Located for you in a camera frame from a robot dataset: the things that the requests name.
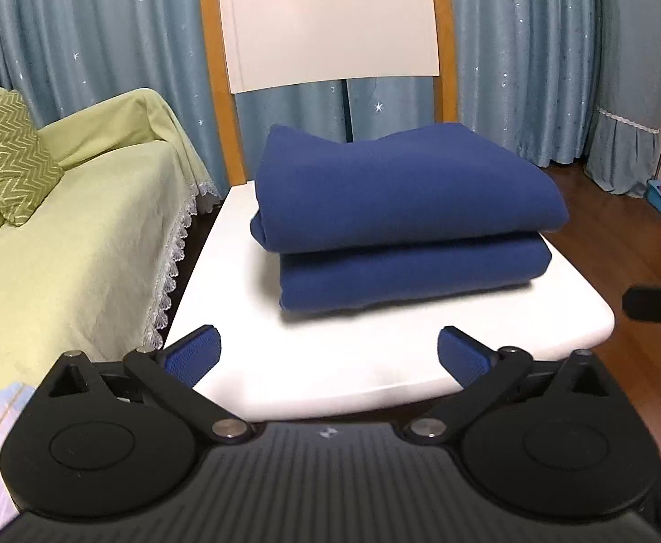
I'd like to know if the blue starry curtain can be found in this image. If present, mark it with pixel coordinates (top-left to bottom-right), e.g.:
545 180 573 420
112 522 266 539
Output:
345 0 661 200
0 0 350 189

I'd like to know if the navy blue garment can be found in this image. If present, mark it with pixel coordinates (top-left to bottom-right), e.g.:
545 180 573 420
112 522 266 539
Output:
249 121 570 314

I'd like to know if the light green covered sofa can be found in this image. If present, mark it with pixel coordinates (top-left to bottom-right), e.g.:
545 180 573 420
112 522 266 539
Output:
0 86 224 408

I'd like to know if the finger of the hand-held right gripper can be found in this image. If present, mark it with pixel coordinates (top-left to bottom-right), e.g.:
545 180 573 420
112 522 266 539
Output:
622 284 661 341

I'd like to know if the white chair with wooden frame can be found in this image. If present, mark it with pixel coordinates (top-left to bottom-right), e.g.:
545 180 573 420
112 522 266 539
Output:
163 0 617 424

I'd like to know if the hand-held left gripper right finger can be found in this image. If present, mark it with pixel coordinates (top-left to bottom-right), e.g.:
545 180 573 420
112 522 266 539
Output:
403 325 626 443

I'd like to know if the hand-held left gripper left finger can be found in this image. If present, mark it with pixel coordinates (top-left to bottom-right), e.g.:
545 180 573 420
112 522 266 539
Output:
36 325 255 445

